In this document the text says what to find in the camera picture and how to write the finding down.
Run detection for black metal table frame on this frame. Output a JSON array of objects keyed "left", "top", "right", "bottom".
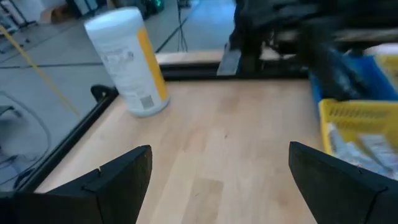
[{"left": 17, "top": 62, "right": 310, "bottom": 192}]

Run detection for blue plastic basket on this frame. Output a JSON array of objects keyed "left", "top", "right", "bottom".
[{"left": 308, "top": 49, "right": 398, "bottom": 103}]

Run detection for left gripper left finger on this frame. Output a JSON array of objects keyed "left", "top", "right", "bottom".
[{"left": 17, "top": 144, "right": 154, "bottom": 224}]

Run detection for thin black cables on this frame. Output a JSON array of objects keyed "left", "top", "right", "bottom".
[{"left": 175, "top": 0, "right": 189, "bottom": 53}]

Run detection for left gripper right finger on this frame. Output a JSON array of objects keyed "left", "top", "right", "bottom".
[{"left": 288, "top": 141, "right": 398, "bottom": 224}]

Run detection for long yellow cable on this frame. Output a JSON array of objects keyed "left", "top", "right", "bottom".
[{"left": 0, "top": 24, "right": 81, "bottom": 116}]

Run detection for white yellow wipes canister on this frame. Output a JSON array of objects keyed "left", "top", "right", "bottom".
[{"left": 83, "top": 6, "right": 171, "bottom": 118}]

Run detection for gray metal base plate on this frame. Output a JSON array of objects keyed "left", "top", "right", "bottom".
[{"left": 216, "top": 47, "right": 243, "bottom": 77}]

